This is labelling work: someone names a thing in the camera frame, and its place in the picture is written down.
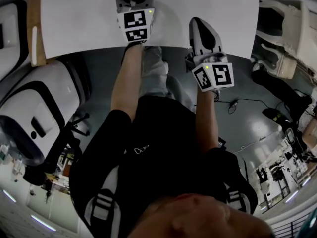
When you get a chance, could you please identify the clear bottle green label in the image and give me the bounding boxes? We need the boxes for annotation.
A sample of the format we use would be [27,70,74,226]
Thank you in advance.
[0,144,11,166]

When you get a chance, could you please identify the black short-sleeved shirt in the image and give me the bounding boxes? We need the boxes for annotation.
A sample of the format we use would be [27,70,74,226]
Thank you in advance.
[68,95,259,238]

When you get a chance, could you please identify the person's right forearm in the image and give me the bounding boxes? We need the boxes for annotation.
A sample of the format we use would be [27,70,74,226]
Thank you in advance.
[194,89,221,156]

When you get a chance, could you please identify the white table surface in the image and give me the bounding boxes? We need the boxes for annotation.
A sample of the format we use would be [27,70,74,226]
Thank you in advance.
[40,0,260,60]

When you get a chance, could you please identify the white ornate dressing table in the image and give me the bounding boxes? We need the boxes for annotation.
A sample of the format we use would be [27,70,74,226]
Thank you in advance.
[255,0,317,80]

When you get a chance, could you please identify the black foot pedal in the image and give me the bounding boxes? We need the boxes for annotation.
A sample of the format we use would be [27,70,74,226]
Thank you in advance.
[262,107,289,123]

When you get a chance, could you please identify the grey shoulder strap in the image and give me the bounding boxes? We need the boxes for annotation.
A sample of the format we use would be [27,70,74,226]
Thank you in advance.
[224,186,251,214]
[83,188,122,233]

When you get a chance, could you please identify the white floor cable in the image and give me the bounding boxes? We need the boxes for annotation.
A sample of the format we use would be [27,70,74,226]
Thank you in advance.
[234,130,284,156]

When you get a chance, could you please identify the grey trousers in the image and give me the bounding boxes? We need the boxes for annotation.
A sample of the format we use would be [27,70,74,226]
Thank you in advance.
[138,46,195,113]

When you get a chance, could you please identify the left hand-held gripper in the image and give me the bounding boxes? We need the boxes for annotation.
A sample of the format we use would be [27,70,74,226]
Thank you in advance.
[116,0,156,43]

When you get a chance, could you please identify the person's left forearm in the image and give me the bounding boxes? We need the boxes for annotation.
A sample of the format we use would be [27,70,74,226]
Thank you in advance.
[110,43,145,123]

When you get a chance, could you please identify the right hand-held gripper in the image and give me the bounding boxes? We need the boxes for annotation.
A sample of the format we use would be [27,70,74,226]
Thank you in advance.
[185,17,235,93]

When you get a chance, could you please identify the black floor cable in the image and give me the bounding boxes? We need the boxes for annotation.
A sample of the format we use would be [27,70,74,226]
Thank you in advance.
[217,97,275,115]

